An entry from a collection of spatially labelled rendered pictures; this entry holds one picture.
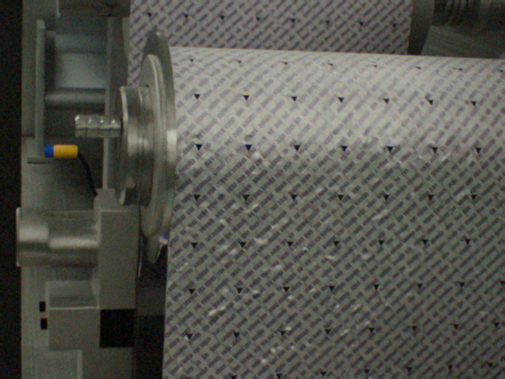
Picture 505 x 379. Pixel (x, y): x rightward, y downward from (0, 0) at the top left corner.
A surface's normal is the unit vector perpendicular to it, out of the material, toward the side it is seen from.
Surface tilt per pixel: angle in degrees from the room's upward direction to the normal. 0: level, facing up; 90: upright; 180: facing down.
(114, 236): 90
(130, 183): 115
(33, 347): 0
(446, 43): 90
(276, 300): 90
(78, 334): 90
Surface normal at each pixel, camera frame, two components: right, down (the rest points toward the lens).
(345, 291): 0.22, 0.28
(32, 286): 0.07, -0.96
